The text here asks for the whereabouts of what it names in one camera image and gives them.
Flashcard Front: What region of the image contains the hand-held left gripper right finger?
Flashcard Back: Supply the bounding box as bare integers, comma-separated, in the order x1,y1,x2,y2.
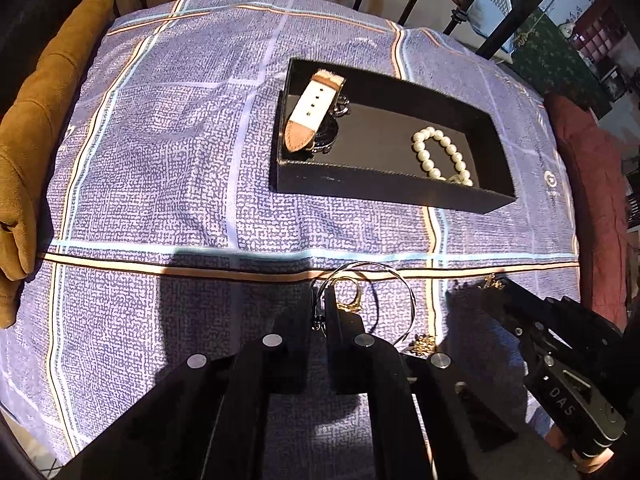
324,286,519,480

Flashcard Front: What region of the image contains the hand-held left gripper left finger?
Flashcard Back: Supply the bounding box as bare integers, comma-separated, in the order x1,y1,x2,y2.
55,301,322,480

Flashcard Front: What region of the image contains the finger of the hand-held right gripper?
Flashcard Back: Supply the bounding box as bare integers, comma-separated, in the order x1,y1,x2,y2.
492,276,552,322
479,289,532,342

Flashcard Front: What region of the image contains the gold ring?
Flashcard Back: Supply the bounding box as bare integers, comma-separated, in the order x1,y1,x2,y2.
334,280,364,312

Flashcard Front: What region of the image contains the silver bangle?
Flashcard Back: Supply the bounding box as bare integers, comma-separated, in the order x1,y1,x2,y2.
312,261,420,352

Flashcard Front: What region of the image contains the black jewelry tray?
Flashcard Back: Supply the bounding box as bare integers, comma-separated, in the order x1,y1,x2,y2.
269,57,517,216

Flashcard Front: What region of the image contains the dark red cushion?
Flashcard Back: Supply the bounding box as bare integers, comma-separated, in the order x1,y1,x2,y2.
542,92,635,333

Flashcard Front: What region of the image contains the green patterned cloth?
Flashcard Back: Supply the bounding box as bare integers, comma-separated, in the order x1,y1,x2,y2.
509,7,617,117

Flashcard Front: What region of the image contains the red shelf unit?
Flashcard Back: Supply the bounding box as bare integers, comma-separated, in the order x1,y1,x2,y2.
575,0,632,78

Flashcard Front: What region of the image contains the black metal bed railing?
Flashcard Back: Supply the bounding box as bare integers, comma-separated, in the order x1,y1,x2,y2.
100,0,593,63

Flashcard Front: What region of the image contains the white patterned pillow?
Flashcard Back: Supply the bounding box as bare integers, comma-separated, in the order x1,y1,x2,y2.
462,0,517,55

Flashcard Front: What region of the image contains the mustard brown jacket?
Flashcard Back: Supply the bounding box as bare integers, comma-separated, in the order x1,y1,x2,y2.
0,0,116,329

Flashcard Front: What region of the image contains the white pearl bracelet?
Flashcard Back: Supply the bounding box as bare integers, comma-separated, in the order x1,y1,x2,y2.
411,126,474,188

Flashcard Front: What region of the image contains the white brown strap watch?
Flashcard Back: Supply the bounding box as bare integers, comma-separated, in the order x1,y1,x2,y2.
284,70,357,155

